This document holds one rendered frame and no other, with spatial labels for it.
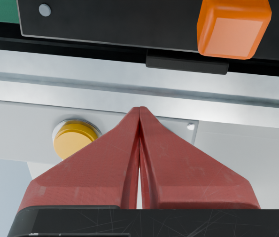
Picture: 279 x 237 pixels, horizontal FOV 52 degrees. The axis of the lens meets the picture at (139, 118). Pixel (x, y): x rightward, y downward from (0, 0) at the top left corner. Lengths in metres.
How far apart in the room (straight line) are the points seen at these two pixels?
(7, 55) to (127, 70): 0.09
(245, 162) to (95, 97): 0.25
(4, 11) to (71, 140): 0.11
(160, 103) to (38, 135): 0.12
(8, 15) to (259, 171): 0.35
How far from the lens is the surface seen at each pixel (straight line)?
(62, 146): 0.26
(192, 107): 0.24
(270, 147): 0.41
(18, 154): 0.30
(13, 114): 0.27
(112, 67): 0.22
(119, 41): 0.21
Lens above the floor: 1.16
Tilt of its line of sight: 58 degrees down
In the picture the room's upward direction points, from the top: 172 degrees counter-clockwise
